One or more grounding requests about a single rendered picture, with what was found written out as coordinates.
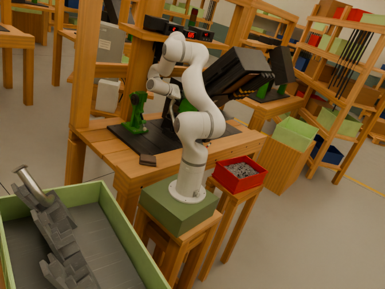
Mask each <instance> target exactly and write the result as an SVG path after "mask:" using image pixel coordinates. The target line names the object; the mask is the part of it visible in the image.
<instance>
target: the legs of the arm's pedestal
mask: <svg viewBox="0 0 385 289"><path fill-rule="evenodd" d="M218 223H219V222H217V223H216V224H214V225H213V226H211V227H210V228H209V229H207V230H205V231H204V232H203V233H201V234H200V235H198V236H197V237H195V238H194V239H192V240H191V241H189V242H188V243H186V244H185V245H183V246H182V247H180V246H179V245H178V244H177V243H176V242H175V241H174V240H173V239H172V238H171V237H170V236H169V235H168V234H167V233H166V232H165V231H163V230H162V229H161V228H160V227H159V226H158V225H157V224H156V223H155V222H154V221H152V220H151V219H150V218H149V217H148V216H147V215H146V214H145V213H144V212H143V211H142V210H141V209H140V208H139V207H138V210H137V214H136V219H135V223H134V226H133V228H134V230H135V231H136V233H137V234H138V236H139V237H140V239H141V241H142V242H143V244H144V245H145V247H146V248H147V244H148V240H149V238H150V239H151V240H152V241H153V242H154V243H155V244H156V246H155V250H154V254H153V256H152V258H153V260H154V261H155V263H156V265H157V266H158V267H159V269H160V271H161V272H162V274H163V276H164V277H165V278H166V281H167V282H168V283H169V285H170V287H171V288H172V289H191V288H192V286H193V284H194V281H195V278H196V276H197V274H198V271H199V269H200V267H201V264H202V262H203V259H204V257H205V254H206V252H207V249H208V247H209V245H210V242H211V239H212V238H213V235H214V232H215V230H216V228H217V225H218ZM188 251H190V252H189V255H188V257H187V260H186V263H185V265H184V268H183V271H182V273H181V276H180V278H178V277H177V275H178V272H179V270H180V267H181V265H182V261H183V259H184V256H185V254H186V253H187V252H188Z"/></svg>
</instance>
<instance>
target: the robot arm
mask: <svg viewBox="0 0 385 289"><path fill-rule="evenodd" d="M208 59H209V51H208V49H207V48H206V47H205V46H204V45H203V44H200V43H197V42H190V41H186V39H185V36H184V35H183V34H182V33H181V32H178V31H175V32H172V33H171V34H170V35H169V37H168V39H166V40H165V42H164V44H163V47H162V56H161V58H160V61H159V63H158V64H153V65H151V66H150V68H149V71H148V75H147V78H148V80H147V83H146V89H147V90H148V91H150V92H153V93H157V94H160V95H163V96H167V97H168V98H170V99H172V100H175V101H177V102H178V103H179V102H180V99H182V100H183V99H184V97H183V96H181V95H180V94H181V93H182V91H181V90H180V89H179V86H178V85H176V84H170V83H165V82H163V81H162V80H161V78H160V76H159V74H160V75H162V76H164V77H168V76H169V75H170V74H171V73H172V71H173V69H174V66H175V64H176V62H180V63H188V64H190V66H189V67H188V68H187V69H186V70H185V71H184V72H183V74H182V86H183V91H184V94H185V97H186V99H187V100H188V101H189V102H190V104H192V105H193V106H194V107H195V108H196V109H197V110H198V111H199V112H196V111H188V112H182V113H180V114H179V115H178V116H177V117H176V118H175V120H174V130H175V132H176V134H177V136H178V138H179V139H180V141H181V143H182V145H183V152H182V158H181V162H180V167H179V173H178V179H176V180H174V181H172V182H171V183H170V184H169V187H168V192H169V194H170V195H171V197H173V198H174V199H176V200H177V201H179V202H182V203H185V204H197V203H199V202H201V201H203V200H204V199H205V196H206V190H205V188H204V187H203V186H202V185H201V183H202V179H203V175H204V172H205V167H206V162H207V158H208V150H207V148H206V147H205V146H204V145H202V144H200V143H197V142H195V140H196V139H215V138H219V137H220V136H222V135H223V134H224V132H225V129H226V122H225V118H224V117H223V115H222V113H221V111H220V110H219V109H218V107H217V106H216V105H215V104H214V102H213V101H212V100H211V99H210V98H209V96H208V94H207V92H206V90H205V85H204V82H203V77H202V69H203V67H204V66H205V65H206V63H207V61H208Z"/></svg>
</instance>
